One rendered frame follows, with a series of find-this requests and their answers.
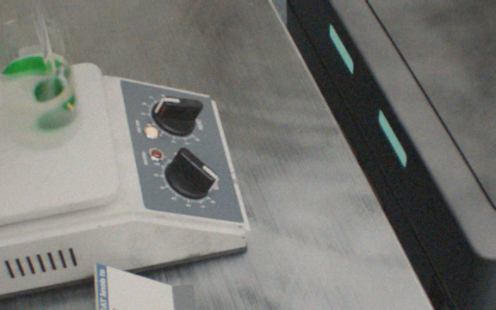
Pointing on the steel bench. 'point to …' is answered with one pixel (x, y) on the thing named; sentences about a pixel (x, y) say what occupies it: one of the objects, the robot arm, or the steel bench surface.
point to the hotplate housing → (99, 232)
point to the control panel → (210, 206)
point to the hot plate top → (41, 161)
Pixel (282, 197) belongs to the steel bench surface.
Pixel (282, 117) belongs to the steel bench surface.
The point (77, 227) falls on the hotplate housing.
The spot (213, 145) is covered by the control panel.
